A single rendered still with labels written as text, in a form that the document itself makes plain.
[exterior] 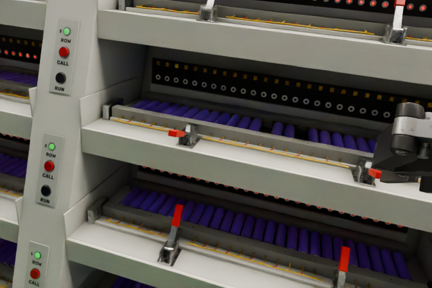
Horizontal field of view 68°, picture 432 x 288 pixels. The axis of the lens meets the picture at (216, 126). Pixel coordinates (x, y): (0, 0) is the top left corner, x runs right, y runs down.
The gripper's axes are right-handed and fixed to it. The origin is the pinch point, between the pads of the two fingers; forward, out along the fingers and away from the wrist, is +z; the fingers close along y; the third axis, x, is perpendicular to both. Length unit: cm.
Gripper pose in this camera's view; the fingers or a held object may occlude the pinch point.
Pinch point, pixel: (420, 170)
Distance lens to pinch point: 33.4
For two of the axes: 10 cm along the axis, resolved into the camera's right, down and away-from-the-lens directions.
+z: 1.8, 1.9, 9.7
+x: 2.5, -9.6, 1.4
